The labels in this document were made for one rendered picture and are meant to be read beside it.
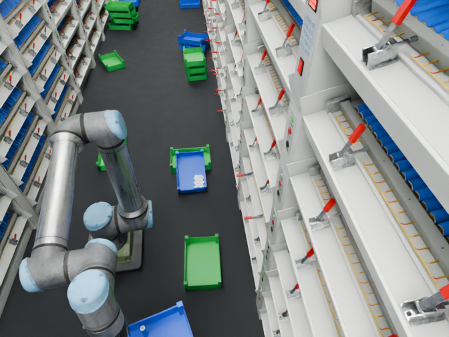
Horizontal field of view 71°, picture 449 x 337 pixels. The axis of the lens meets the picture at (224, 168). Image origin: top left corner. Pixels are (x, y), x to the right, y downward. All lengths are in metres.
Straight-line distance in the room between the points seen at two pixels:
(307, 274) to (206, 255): 1.09
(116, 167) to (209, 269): 0.84
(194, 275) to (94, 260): 1.04
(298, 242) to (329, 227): 0.22
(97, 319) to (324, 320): 0.54
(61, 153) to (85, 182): 1.30
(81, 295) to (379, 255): 0.63
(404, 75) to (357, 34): 0.13
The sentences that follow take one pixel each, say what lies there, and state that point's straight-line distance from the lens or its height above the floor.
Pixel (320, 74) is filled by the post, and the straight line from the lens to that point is 0.68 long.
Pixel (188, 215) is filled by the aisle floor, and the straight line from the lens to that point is 2.10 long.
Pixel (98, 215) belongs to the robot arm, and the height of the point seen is 0.41.
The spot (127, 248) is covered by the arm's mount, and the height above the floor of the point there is 0.14.
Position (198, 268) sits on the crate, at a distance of 1.89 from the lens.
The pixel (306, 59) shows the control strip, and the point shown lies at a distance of 0.68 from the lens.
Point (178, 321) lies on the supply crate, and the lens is 1.28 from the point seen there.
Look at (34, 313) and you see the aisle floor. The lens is 2.05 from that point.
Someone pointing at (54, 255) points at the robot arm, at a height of 0.94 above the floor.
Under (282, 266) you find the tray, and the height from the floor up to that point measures 0.69.
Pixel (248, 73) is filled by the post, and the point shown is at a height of 0.99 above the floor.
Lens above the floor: 1.69
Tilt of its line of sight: 46 degrees down
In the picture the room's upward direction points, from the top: straight up
